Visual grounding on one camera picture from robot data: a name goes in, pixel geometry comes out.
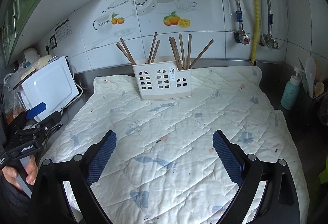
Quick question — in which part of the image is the brown wooden chopstick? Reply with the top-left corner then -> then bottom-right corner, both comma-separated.
186,34 -> 192,70
120,37 -> 136,65
147,32 -> 157,63
150,40 -> 161,63
169,37 -> 182,70
190,39 -> 215,69
171,37 -> 183,71
179,34 -> 187,69
116,42 -> 135,65

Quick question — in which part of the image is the person's left hand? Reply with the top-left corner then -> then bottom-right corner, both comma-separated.
2,154 -> 37,192

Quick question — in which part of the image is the white microwave oven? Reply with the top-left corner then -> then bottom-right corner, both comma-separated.
18,56 -> 79,122

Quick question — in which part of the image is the quilted white patterned mat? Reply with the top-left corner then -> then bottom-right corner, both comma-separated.
44,66 -> 309,223

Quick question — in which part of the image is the teal soap pump bottle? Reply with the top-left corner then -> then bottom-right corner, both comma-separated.
280,66 -> 301,110

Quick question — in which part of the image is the white instruction sticker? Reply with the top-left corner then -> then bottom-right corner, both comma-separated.
55,18 -> 72,42

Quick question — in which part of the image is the dark utensil pot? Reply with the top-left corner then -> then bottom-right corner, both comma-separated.
300,91 -> 327,131

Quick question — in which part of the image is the cream house-shaped utensil holder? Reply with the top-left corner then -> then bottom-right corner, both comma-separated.
132,56 -> 192,101

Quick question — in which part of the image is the wooden spoon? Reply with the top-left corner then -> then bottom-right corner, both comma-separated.
314,81 -> 325,98

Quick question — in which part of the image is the white plastic spatula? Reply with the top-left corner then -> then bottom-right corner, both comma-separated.
305,56 -> 316,98

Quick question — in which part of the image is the chrome angle valve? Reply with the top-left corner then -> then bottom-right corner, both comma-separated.
260,34 -> 279,50

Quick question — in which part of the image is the red-capped water valve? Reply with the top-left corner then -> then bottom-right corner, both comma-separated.
232,30 -> 251,45

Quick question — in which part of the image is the black cable bundle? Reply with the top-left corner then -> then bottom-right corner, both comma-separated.
38,110 -> 65,142

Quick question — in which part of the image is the white microwave power cable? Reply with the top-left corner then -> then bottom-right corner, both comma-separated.
60,59 -> 84,114

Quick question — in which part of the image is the black wall socket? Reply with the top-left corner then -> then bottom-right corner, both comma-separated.
49,34 -> 57,50

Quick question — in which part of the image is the yellow gas hose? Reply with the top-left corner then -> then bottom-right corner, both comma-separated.
249,0 -> 260,66

